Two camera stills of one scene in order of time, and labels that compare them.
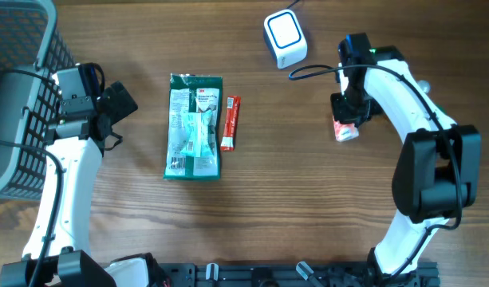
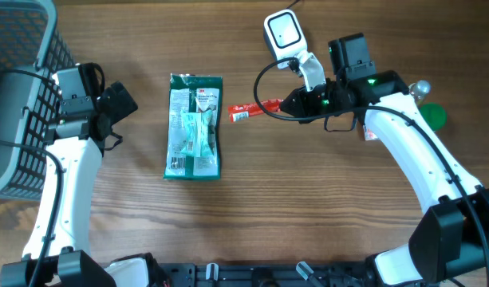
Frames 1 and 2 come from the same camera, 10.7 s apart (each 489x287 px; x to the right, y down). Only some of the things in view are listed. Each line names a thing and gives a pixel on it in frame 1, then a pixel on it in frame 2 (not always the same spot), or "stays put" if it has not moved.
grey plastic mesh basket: [27, 53] stays put
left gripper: [120, 103] stays put
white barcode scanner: [285, 39] stays put
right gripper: [341, 114] → [302, 110]
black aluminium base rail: [292, 275] stays put
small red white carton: [344, 131] → [370, 135]
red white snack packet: [231, 123] → [242, 112]
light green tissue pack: [199, 143] stays put
